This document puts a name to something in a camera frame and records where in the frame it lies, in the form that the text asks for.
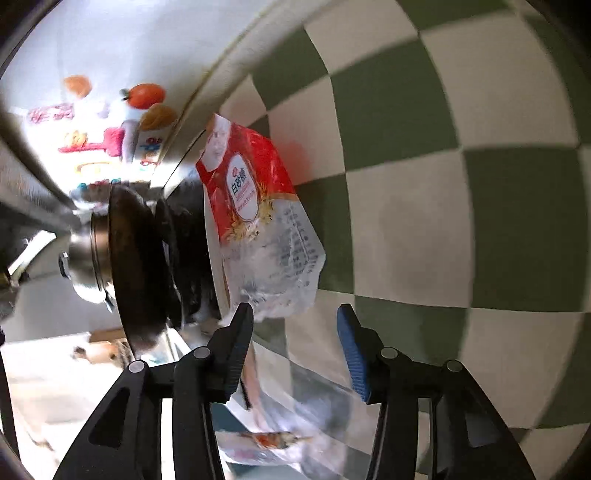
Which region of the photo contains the green white checkered tablecloth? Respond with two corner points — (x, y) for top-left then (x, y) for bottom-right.
(221, 0), (591, 480)

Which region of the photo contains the red tomato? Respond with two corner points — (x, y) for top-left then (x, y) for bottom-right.
(120, 82), (166, 110)

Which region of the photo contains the stainless steel steamer pot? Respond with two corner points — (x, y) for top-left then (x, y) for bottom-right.
(59, 216), (117, 306)

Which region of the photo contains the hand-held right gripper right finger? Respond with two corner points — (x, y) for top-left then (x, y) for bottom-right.
(336, 303), (537, 480)

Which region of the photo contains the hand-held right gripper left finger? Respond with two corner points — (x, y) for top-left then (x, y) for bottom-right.
(53, 302), (256, 480)

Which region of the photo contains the red white plastic bag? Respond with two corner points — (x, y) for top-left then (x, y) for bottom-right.
(195, 113), (327, 320)

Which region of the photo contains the black frying pan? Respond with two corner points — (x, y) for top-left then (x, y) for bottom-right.
(107, 184), (170, 361)

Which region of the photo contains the clear plastic wrapper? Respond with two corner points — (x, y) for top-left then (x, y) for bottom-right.
(216, 344), (385, 468)

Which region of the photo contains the black range hood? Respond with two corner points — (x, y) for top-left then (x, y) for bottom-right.
(0, 110), (89, 243)

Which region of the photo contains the orange fruit wall sticker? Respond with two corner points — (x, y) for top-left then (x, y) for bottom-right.
(63, 75), (95, 99)
(138, 103), (179, 133)

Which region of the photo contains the pink wall sticker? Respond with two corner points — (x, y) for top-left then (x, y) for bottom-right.
(57, 126), (140, 156)

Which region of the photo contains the black gas stove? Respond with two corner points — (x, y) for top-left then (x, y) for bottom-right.
(154, 179), (223, 326)

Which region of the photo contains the yellow ring wall sticker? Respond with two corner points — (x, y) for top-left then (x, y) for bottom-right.
(68, 161), (112, 180)

